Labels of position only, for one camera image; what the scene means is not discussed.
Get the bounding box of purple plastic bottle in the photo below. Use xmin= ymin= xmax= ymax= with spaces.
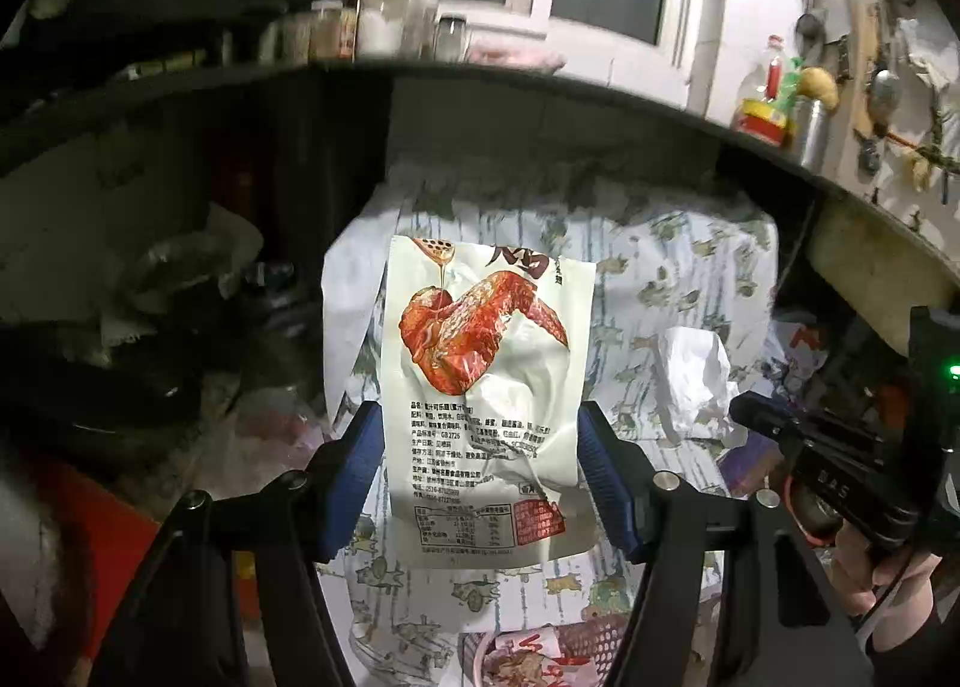
xmin=718 ymin=432 xmax=782 ymax=499

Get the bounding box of white-lid jar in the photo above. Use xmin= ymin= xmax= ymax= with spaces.
xmin=356 ymin=0 xmax=410 ymax=58

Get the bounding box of steel utensil cup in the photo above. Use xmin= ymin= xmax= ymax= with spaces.
xmin=788 ymin=95 xmax=830 ymax=173

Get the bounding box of cartoon cat print tablecloth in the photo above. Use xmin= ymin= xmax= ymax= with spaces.
xmin=322 ymin=164 xmax=778 ymax=685

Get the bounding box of pink plastic trash basket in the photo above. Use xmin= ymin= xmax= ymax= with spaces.
xmin=459 ymin=614 xmax=628 ymax=687

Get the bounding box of chicken wing snack packet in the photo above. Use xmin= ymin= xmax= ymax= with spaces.
xmin=379 ymin=235 xmax=597 ymax=570

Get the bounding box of person's right hand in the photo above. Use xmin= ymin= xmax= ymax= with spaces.
xmin=830 ymin=521 xmax=942 ymax=625

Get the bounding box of red white wrapper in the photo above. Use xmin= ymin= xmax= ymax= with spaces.
xmin=473 ymin=625 xmax=601 ymax=687

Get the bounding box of red cardboard box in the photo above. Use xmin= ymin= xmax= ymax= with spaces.
xmin=41 ymin=464 xmax=160 ymax=662

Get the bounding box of white tissue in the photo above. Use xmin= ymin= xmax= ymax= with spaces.
xmin=654 ymin=326 xmax=747 ymax=448

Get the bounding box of yellow-label oil bottle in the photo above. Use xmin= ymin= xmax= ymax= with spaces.
xmin=732 ymin=35 xmax=788 ymax=148

